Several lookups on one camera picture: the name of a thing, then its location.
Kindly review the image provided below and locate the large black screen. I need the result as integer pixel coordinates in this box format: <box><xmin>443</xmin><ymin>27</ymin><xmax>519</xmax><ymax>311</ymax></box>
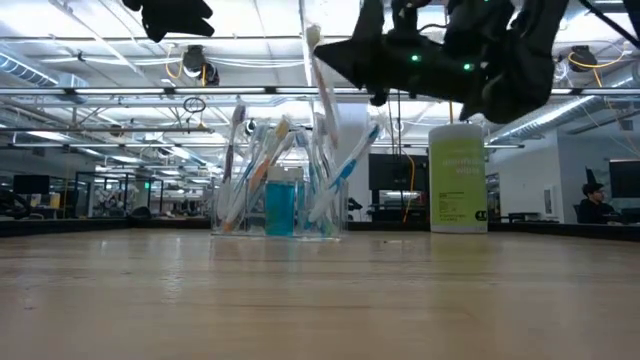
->
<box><xmin>368</xmin><ymin>152</ymin><xmax>431</xmax><ymax>192</ymax></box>

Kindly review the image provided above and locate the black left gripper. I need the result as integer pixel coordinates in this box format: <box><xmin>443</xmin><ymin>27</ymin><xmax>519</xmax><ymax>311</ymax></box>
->
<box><xmin>122</xmin><ymin>0</ymin><xmax>217</xmax><ymax>44</ymax></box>

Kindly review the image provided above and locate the orange toothbrush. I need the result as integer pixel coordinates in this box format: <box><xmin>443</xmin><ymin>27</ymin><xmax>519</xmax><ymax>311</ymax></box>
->
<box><xmin>222</xmin><ymin>115</ymin><xmax>293</xmax><ymax>234</ymax></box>

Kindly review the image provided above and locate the green disinfecting wipes canister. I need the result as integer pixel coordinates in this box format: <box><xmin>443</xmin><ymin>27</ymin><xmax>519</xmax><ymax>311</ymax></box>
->
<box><xmin>428</xmin><ymin>123</ymin><xmax>490</xmax><ymax>235</ymax></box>

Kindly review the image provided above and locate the purple toothbrush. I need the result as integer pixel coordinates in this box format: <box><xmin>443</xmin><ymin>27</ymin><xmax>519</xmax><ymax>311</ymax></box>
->
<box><xmin>221</xmin><ymin>103</ymin><xmax>248</xmax><ymax>221</ymax></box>
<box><xmin>304</xmin><ymin>23</ymin><xmax>342</xmax><ymax>150</ymax></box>

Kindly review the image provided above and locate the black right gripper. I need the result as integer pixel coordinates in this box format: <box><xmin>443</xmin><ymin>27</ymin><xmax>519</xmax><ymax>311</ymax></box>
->
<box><xmin>313</xmin><ymin>0</ymin><xmax>490</xmax><ymax>110</ymax></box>

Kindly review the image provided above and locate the clear acrylic organizer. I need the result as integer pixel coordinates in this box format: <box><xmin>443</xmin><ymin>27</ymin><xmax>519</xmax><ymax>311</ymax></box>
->
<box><xmin>210</xmin><ymin>172</ymin><xmax>350</xmax><ymax>240</ymax></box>

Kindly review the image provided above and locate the person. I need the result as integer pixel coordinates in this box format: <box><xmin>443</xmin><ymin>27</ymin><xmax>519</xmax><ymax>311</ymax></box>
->
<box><xmin>576</xmin><ymin>181</ymin><xmax>622</xmax><ymax>225</ymax></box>

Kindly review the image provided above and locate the black computer monitor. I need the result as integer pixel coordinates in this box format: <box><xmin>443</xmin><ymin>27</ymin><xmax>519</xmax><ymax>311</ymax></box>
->
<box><xmin>608</xmin><ymin>159</ymin><xmax>640</xmax><ymax>199</ymax></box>
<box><xmin>12</xmin><ymin>174</ymin><xmax>52</xmax><ymax>196</ymax></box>

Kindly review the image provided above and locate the black aluminium table frame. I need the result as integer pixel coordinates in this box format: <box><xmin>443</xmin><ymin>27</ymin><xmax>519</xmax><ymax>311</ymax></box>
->
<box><xmin>0</xmin><ymin>217</ymin><xmax>640</xmax><ymax>244</ymax></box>

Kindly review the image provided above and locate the yellow hanging cable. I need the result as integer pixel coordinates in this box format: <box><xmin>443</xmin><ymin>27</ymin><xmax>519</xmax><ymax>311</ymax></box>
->
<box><xmin>401</xmin><ymin>149</ymin><xmax>418</xmax><ymax>225</ymax></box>

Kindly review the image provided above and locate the black ceiling cable reel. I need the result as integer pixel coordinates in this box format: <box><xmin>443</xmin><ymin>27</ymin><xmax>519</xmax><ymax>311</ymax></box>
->
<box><xmin>181</xmin><ymin>44</ymin><xmax>221</xmax><ymax>87</ymax></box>
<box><xmin>567</xmin><ymin>44</ymin><xmax>600</xmax><ymax>74</ymax></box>

